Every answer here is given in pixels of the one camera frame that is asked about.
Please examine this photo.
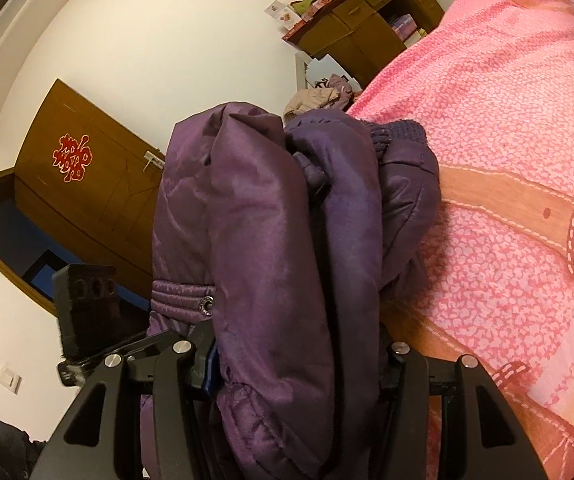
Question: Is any beige pile of clothes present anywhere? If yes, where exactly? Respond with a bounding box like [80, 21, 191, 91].
[283, 74, 355, 122]

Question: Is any red paper door decoration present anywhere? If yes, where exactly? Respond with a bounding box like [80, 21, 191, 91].
[52, 133, 93, 183]

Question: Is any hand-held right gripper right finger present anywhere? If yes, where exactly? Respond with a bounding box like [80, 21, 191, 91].
[377, 340, 550, 480]

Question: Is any purple quilted jacket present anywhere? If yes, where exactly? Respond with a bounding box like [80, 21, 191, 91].
[140, 102, 442, 480]

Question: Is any brown wooden door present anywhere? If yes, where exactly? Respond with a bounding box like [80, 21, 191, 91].
[14, 78, 168, 301]

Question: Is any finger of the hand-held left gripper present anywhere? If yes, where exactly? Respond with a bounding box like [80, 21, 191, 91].
[127, 328, 194, 361]

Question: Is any brown wooden desk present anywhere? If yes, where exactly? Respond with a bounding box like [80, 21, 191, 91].
[282, 0, 445, 91]

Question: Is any pink and blue printed blanket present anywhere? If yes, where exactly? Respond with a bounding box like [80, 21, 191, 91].
[339, 0, 574, 480]

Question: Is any white paper bag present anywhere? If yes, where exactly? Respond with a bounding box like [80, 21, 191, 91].
[294, 52, 363, 92]

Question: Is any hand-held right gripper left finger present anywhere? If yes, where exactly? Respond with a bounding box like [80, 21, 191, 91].
[30, 325, 218, 480]

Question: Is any white wall switch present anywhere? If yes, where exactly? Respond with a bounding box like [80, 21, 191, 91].
[0, 366, 23, 393]

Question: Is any white card box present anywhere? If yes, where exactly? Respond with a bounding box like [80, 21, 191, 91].
[264, 0, 303, 26]

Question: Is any pink box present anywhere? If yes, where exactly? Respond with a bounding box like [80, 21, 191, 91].
[389, 14, 418, 41]

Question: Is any dark cloth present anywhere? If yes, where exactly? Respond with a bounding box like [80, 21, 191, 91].
[0, 421, 48, 480]

